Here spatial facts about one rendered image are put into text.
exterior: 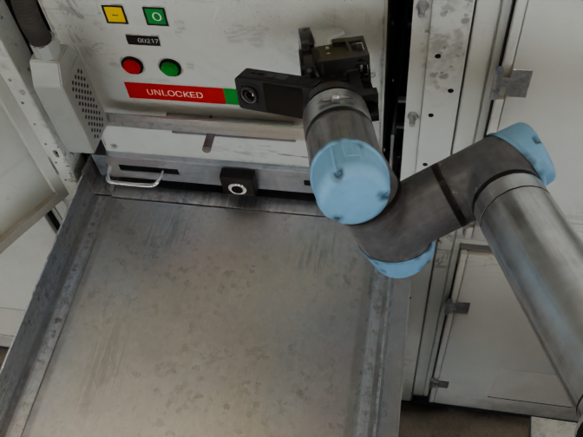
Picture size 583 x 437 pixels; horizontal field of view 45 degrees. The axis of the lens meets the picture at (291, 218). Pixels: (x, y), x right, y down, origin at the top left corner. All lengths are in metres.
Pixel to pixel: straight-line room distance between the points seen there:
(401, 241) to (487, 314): 0.72
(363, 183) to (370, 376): 0.48
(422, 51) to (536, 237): 0.37
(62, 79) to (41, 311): 0.40
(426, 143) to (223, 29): 0.34
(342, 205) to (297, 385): 0.47
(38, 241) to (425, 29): 0.94
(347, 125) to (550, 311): 0.27
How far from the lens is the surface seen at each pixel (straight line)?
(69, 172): 1.33
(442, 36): 0.93
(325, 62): 0.85
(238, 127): 1.10
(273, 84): 0.85
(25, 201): 1.38
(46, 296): 1.24
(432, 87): 0.99
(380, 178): 0.68
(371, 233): 0.75
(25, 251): 1.62
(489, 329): 1.53
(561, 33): 0.90
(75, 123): 1.09
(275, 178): 1.23
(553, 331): 0.61
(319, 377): 1.11
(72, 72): 1.06
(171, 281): 1.22
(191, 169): 1.27
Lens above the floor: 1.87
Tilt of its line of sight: 55 degrees down
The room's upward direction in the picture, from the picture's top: 8 degrees counter-clockwise
